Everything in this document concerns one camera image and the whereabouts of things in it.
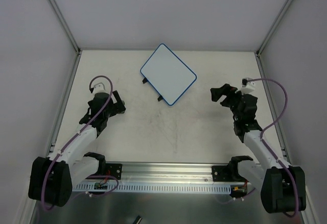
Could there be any left aluminium side rail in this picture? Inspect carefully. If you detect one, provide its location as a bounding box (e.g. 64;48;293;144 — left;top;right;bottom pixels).
43;51;82;156

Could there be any slotted cable duct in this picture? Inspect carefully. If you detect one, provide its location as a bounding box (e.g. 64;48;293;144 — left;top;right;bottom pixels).
73;181;232;195

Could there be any right aluminium frame post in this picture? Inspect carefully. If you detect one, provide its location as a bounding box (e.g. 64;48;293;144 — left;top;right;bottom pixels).
255;0;294;57

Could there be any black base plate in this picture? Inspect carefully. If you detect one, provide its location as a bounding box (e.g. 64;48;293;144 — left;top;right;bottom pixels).
105;163;123;180
211;165;239;182

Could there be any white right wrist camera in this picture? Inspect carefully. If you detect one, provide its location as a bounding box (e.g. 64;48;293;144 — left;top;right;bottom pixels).
237;78;255;94

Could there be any aluminium side rail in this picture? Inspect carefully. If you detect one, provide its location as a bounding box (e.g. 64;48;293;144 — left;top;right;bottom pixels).
43;51;82;156
254;53;290;161

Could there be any small black object at bottom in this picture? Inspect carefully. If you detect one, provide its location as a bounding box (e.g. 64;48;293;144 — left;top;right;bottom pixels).
133;215;142;224

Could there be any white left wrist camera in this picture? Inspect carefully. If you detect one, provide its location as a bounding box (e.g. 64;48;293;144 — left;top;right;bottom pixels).
90;82;107;95

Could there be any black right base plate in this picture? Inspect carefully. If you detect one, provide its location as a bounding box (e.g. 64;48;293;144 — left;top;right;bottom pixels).
211;165;239;182

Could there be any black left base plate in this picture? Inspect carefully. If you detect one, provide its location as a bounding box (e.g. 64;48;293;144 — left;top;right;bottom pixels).
105;163;123;180

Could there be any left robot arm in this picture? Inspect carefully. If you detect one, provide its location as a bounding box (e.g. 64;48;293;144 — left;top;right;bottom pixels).
28;90;126;207

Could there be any blue framed whiteboard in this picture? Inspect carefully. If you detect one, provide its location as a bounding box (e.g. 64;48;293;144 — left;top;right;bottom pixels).
140;43;197;106

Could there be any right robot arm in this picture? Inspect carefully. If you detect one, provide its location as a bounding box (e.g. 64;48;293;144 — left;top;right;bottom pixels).
210;80;307;217

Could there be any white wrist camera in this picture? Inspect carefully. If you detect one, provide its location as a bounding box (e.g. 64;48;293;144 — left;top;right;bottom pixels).
90;82;107;95
237;78;255;94

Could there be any left aluminium frame post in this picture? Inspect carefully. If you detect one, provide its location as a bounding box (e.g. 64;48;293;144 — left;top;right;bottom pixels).
47;0;81;54

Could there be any aluminium frame post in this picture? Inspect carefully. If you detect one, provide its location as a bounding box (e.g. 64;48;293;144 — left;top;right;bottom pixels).
47;0;81;54
255;0;294;57

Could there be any aluminium front rail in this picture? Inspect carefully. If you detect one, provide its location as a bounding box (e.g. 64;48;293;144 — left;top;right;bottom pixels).
73;161;264;184

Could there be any right aluminium side rail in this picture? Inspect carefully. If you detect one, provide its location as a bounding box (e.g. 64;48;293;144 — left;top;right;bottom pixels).
254;53;290;161

